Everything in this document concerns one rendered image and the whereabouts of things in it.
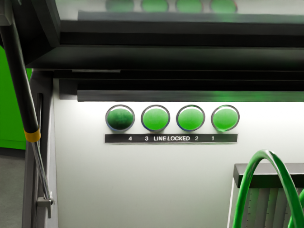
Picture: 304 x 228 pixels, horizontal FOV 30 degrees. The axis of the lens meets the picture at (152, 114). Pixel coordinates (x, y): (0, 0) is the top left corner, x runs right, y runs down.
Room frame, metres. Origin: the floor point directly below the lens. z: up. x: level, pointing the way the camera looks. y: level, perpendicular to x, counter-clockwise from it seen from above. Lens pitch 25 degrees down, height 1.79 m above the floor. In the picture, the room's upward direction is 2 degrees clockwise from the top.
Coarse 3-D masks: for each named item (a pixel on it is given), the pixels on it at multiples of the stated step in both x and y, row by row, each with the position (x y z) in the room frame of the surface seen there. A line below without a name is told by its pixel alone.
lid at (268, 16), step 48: (0, 0) 0.50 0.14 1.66; (48, 0) 0.58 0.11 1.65; (96, 0) 0.60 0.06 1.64; (144, 0) 0.60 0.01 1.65; (192, 0) 0.60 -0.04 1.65; (240, 0) 0.60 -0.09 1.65; (288, 0) 0.61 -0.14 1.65; (48, 48) 0.76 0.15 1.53; (96, 48) 0.74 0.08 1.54; (144, 48) 0.74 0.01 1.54; (192, 48) 0.74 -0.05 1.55; (240, 48) 0.75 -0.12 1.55; (288, 48) 0.75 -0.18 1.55
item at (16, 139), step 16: (0, 48) 3.08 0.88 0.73; (0, 64) 3.08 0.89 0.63; (0, 80) 3.08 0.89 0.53; (0, 96) 3.08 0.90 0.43; (0, 112) 3.08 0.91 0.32; (16, 112) 3.07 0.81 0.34; (0, 128) 3.08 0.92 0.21; (16, 128) 3.07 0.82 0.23; (0, 144) 3.09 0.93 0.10; (16, 144) 3.07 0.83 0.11
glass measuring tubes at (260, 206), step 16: (240, 176) 0.85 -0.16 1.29; (256, 176) 0.85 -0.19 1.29; (272, 176) 0.85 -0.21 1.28; (256, 192) 0.88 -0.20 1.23; (272, 192) 0.88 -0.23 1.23; (256, 208) 0.87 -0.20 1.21; (272, 208) 0.88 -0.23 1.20; (288, 208) 0.88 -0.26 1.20; (256, 224) 0.86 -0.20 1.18; (272, 224) 0.88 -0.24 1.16; (288, 224) 0.89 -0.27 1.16
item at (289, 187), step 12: (252, 156) 0.74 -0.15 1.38; (264, 156) 0.69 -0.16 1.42; (276, 156) 0.66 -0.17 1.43; (252, 168) 0.75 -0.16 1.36; (276, 168) 0.63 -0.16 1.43; (288, 180) 0.60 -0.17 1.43; (240, 192) 0.79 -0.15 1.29; (288, 192) 0.58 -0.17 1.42; (240, 204) 0.79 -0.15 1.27; (300, 204) 0.56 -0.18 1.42; (240, 216) 0.79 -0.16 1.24; (300, 216) 0.55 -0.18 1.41
